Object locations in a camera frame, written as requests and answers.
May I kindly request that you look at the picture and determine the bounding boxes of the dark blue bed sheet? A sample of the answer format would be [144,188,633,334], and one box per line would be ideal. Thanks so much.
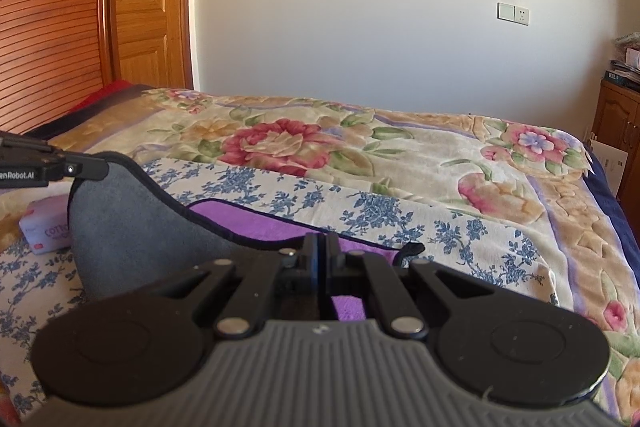
[582,141,640,275]

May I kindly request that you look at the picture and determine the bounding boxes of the white cardboard box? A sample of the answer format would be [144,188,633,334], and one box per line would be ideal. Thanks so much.
[588,136,630,198]

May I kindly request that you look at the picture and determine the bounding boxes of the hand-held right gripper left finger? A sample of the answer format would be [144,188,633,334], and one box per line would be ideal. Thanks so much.
[149,232,322,339]

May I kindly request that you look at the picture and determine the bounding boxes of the wooden cabinet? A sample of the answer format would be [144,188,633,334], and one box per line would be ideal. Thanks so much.
[589,79,640,219]

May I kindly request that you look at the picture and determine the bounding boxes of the pile of books and papers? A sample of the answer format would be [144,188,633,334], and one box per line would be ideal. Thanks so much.
[602,32,640,90]

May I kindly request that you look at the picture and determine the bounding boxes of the pink tissue pack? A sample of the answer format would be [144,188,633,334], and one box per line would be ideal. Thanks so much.
[20,194,74,254]

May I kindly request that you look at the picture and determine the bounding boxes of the cream floral blanket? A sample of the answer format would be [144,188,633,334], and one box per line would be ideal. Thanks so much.
[0,87,640,427]

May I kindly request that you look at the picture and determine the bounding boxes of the louvered wooden wardrobe door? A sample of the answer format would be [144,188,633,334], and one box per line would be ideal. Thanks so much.
[0,0,115,136]

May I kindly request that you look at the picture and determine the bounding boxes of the white blue floral cloth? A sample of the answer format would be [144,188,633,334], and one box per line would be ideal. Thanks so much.
[0,157,562,424]

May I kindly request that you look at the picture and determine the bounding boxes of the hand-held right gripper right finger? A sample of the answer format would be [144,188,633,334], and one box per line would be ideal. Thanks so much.
[323,232,497,341]

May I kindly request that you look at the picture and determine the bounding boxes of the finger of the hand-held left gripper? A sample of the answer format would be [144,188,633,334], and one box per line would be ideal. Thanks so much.
[49,150,110,182]

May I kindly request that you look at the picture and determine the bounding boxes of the purple and grey towel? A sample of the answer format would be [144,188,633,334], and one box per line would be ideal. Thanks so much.
[67,151,427,324]

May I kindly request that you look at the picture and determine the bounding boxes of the red cloth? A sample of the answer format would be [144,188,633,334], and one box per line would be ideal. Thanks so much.
[69,79,132,116]

